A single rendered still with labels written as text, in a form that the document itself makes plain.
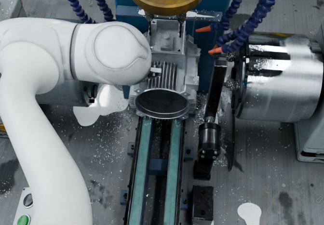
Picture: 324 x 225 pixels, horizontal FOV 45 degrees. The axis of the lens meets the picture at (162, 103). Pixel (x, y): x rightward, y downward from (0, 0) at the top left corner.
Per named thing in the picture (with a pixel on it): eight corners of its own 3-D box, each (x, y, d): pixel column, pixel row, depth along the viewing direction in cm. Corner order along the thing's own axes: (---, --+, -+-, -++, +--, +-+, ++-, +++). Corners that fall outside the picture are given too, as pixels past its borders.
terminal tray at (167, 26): (149, 35, 115) (148, 18, 109) (185, 38, 115) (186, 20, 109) (145, 68, 109) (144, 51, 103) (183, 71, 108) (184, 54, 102)
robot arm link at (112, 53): (155, 35, 76) (89, 30, 77) (150, 14, 61) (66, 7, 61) (150, 90, 76) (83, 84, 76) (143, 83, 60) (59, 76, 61)
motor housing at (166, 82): (138, 66, 128) (134, 26, 112) (195, 70, 127) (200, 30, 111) (130, 119, 118) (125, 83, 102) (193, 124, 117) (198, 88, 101)
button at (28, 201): (29, 196, 92) (24, 193, 90) (39, 195, 91) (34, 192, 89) (26, 208, 90) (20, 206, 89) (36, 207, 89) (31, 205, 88)
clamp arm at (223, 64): (204, 113, 110) (214, 56, 88) (214, 114, 110) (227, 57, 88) (203, 125, 108) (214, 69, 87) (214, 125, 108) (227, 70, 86)
